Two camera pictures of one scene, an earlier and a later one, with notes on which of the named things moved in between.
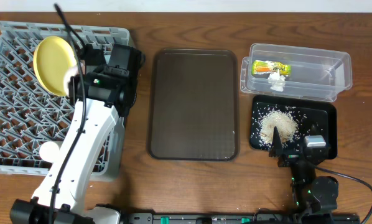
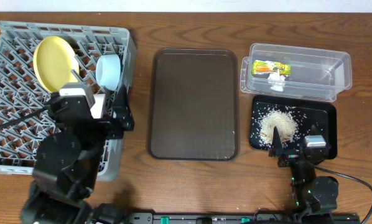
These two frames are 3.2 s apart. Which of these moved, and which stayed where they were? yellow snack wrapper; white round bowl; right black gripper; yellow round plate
Moved: white round bowl
Stayed: yellow round plate; yellow snack wrapper; right black gripper
